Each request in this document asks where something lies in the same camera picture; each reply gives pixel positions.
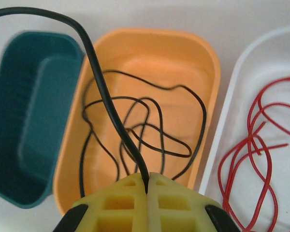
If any white plastic bin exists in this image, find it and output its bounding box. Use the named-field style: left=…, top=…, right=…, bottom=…
left=198, top=25, right=290, bottom=232

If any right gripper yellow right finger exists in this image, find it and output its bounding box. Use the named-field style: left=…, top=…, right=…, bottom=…
left=147, top=172, right=240, bottom=232

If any thin red cable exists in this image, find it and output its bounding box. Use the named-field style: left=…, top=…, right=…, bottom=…
left=217, top=74, right=290, bottom=232
left=246, top=102, right=290, bottom=232

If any teal plastic bin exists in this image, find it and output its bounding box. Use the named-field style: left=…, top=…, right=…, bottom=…
left=0, top=30, right=86, bottom=210

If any orange plastic bin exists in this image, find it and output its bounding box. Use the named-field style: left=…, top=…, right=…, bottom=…
left=52, top=28, right=221, bottom=216

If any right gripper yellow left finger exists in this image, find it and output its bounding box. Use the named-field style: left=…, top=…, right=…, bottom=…
left=53, top=172, right=149, bottom=232

